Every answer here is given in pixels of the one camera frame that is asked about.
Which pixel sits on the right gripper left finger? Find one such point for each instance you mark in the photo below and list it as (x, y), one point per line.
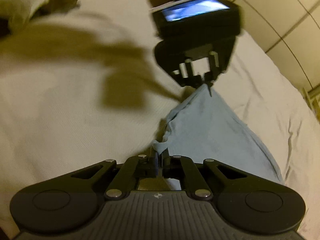
(129, 174)

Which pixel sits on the phone screen on gripper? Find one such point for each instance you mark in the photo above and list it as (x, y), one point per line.
(192, 8)

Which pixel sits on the cream wardrobe cabinet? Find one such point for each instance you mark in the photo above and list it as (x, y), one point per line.
(288, 32)

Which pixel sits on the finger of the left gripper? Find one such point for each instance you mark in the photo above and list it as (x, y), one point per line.
(214, 70)
(188, 77)

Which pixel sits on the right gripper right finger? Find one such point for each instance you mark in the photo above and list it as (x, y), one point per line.
(186, 172)

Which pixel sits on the white duvet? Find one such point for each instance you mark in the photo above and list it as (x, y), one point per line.
(82, 87)

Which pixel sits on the blue printed t-shirt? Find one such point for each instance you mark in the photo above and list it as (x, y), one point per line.
(203, 126)

